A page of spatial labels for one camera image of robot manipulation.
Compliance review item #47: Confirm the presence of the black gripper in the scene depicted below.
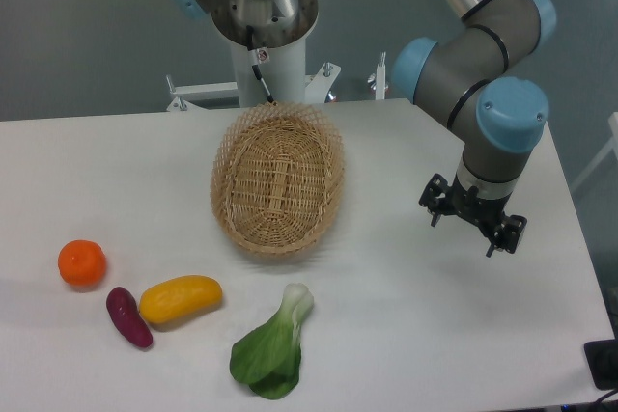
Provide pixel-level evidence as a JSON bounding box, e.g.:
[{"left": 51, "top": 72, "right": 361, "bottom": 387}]
[{"left": 419, "top": 174, "right": 527, "bottom": 258}]

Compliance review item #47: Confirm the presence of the purple sweet potato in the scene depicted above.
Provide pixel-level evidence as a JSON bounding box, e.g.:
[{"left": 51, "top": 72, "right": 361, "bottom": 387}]
[{"left": 106, "top": 287, "right": 154, "bottom": 349}]

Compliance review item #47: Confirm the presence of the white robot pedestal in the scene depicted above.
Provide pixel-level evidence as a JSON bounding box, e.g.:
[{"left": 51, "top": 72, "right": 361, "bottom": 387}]
[{"left": 165, "top": 0, "right": 391, "bottom": 113}]

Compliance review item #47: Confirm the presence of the green bok choy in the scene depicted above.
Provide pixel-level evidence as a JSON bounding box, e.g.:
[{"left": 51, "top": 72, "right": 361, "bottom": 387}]
[{"left": 229, "top": 283, "right": 314, "bottom": 400}]

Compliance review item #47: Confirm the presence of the orange tangerine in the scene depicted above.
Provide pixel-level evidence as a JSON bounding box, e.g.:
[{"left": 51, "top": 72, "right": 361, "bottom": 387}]
[{"left": 57, "top": 239, "right": 107, "bottom": 287}]

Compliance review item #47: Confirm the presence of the woven wicker basket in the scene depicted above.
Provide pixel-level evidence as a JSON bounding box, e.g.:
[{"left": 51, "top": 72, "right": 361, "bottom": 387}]
[{"left": 210, "top": 102, "right": 345, "bottom": 257}]

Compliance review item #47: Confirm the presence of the yellow mango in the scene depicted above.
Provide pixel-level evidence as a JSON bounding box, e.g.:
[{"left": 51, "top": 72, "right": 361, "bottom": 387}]
[{"left": 138, "top": 275, "right": 223, "bottom": 324}]

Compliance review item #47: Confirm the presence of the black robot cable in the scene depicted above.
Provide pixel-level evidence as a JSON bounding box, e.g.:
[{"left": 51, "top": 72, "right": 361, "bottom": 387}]
[{"left": 244, "top": 24, "right": 278, "bottom": 107}]

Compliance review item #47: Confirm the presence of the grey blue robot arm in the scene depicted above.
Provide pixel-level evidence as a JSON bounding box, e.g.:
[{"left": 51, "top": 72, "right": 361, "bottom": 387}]
[{"left": 175, "top": 0, "right": 556, "bottom": 253}]

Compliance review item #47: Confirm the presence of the black device at table edge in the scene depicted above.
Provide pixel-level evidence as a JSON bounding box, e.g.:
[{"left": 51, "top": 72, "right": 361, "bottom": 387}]
[{"left": 583, "top": 339, "right": 617, "bottom": 390}]

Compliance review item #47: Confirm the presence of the white frame at right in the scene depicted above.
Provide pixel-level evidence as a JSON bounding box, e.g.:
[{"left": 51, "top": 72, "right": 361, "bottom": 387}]
[{"left": 570, "top": 112, "right": 617, "bottom": 195}]

